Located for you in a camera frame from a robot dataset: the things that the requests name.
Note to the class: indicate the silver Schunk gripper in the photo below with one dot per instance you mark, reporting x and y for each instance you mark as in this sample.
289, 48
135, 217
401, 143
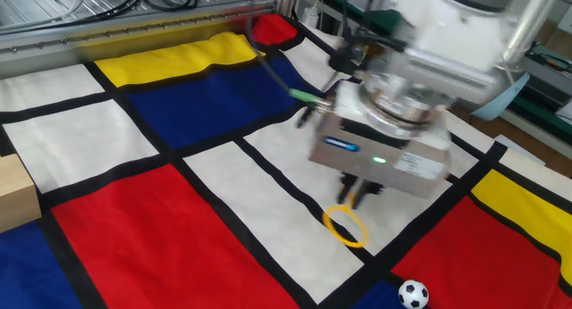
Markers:
380, 159

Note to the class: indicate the round silver wrist flange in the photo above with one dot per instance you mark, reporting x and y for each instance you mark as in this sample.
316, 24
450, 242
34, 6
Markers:
402, 108

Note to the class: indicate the white power adapter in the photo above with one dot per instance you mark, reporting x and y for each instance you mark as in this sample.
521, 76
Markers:
313, 14

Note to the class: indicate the white printed wrist mount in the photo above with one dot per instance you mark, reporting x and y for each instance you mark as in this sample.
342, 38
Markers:
447, 36

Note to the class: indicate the Mondrian pattern colour block cloth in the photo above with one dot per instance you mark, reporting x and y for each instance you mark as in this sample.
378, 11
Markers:
156, 219

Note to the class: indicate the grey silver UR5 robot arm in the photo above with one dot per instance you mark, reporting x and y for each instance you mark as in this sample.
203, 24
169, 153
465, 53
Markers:
532, 19

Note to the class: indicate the aluminium edge rail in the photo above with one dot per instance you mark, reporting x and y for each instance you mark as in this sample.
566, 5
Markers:
89, 36

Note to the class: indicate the small black white soccer ball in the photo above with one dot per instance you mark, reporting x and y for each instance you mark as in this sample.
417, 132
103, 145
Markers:
413, 294

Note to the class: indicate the light wooden cube block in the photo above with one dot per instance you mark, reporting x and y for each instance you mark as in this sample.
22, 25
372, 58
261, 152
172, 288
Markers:
15, 193

